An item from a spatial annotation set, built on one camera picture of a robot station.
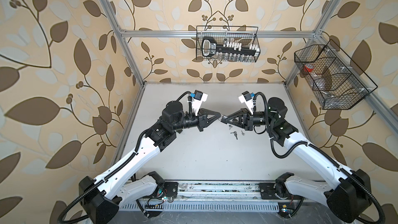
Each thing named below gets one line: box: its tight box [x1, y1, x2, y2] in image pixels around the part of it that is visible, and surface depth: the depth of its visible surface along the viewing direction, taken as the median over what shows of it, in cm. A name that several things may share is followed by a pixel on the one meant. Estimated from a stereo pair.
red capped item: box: [303, 63, 315, 73], surface depth 88 cm
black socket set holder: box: [201, 36, 261, 62], surface depth 86 cm
